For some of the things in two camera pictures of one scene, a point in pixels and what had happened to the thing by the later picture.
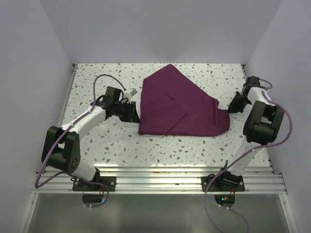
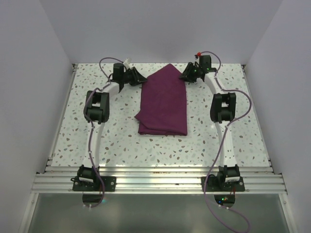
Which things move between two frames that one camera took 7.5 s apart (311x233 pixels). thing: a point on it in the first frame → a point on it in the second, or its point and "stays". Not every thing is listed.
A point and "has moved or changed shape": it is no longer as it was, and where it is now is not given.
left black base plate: x=110 y=181 stays
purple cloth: x=171 y=104 has moved or changed shape
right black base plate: x=223 y=183 stays
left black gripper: x=131 y=115 → x=137 y=78
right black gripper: x=233 y=108 → x=186 y=74
